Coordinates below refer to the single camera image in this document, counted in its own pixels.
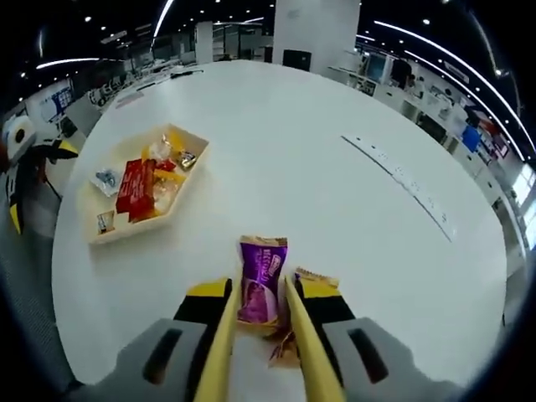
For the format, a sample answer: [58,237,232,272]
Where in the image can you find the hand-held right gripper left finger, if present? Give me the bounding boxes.
[62,277,234,402]

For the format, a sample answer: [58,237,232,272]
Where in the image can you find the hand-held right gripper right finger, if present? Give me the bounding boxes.
[294,278,466,402]

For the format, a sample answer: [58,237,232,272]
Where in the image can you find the beige hexagonal container tray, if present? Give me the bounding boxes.
[78,122,210,246]

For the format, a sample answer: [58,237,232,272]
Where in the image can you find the small clear orange food packet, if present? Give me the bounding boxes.
[95,210,116,235]

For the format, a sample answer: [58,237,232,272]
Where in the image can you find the yellow food tongs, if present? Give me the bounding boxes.
[193,274,348,402]

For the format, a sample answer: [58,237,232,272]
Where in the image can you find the orange food ball packet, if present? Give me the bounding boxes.
[141,128,188,168]
[151,169,188,219]

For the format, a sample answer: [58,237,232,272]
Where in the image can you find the brown purple food packet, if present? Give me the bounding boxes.
[267,265,339,369]

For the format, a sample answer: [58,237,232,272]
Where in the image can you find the grey mesh office chair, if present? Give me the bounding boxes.
[0,196,85,402]

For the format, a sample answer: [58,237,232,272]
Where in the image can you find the blue box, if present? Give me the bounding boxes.
[462,125,481,152]

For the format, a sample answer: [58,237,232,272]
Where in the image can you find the white machine with cyan panel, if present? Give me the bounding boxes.
[363,54,389,80]

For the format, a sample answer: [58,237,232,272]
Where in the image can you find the white table cable cover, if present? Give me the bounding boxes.
[339,134,453,243]

